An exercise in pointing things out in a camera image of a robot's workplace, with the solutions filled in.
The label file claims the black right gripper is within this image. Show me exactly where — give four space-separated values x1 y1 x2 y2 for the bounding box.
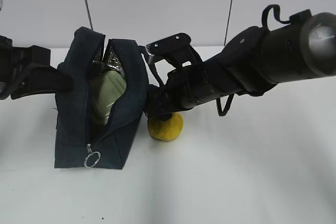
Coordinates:
146 65 225 115

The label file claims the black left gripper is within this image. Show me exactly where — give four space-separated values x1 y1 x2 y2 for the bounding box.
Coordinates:
1 36 74 100

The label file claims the yellow toy pear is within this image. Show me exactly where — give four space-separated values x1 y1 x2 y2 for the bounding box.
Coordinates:
147 113 184 142

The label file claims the pale green lidded food container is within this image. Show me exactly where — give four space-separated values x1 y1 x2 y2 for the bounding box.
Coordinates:
89 70 127 126

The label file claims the dark blue zippered lunch bag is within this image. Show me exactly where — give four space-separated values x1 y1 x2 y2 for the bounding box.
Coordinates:
54 27 150 169

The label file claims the silver zipper pull ring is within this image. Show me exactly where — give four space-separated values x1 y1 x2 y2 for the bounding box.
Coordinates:
83 143 101 168

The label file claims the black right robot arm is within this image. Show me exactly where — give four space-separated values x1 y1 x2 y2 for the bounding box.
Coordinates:
145 10 335 117

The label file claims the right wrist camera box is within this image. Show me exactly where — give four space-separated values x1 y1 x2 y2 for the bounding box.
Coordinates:
145 33 203 69

